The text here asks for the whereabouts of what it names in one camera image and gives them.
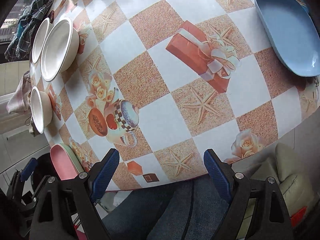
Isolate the pink square plate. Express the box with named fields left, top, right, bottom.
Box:
left=50, top=144, right=79, bottom=180

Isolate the large white foam bowl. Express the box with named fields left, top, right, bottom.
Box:
left=40, top=17, right=79, bottom=82

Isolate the blue square plate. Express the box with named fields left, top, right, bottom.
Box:
left=254, top=0, right=319, bottom=77

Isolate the green cushion chair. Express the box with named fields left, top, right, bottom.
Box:
left=247, top=142, right=316, bottom=218

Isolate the green square plate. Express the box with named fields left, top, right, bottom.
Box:
left=61, top=143, right=84, bottom=173

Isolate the small white foam bowl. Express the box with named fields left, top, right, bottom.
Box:
left=30, top=86, right=53, bottom=134

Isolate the pink beige cloth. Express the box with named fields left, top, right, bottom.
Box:
left=6, top=70, right=31, bottom=114

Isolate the plaid dark cloth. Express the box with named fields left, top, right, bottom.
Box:
left=4, top=0, right=53, bottom=62

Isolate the patterned vinyl tablecloth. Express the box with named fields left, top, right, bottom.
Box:
left=30, top=0, right=319, bottom=191

